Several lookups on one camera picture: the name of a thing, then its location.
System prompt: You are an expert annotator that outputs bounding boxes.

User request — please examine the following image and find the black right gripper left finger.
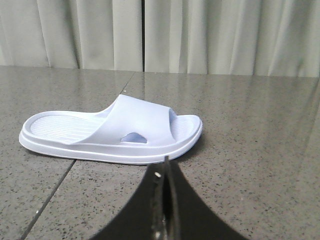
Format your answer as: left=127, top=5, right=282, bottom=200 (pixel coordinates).
left=92, top=163, right=165, bottom=240

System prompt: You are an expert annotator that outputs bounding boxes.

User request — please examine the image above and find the grey-green curtain right panel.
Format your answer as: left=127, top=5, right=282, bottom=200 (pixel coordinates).
left=144, top=0, right=320, bottom=77

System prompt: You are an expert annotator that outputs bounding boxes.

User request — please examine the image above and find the grey-green curtain left panel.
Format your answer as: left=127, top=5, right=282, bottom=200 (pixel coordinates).
left=0, top=0, right=143, bottom=71

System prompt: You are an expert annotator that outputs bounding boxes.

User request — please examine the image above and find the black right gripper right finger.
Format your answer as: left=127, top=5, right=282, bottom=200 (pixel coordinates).
left=163, top=156, right=245, bottom=240

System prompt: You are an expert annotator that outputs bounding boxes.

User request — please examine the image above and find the light blue slipper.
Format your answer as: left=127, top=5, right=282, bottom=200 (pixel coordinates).
left=19, top=94, right=203, bottom=165

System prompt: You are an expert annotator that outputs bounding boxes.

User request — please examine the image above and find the grey-green curtain panel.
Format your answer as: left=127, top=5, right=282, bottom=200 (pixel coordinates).
left=0, top=0, right=143, bottom=71
left=144, top=0, right=320, bottom=77

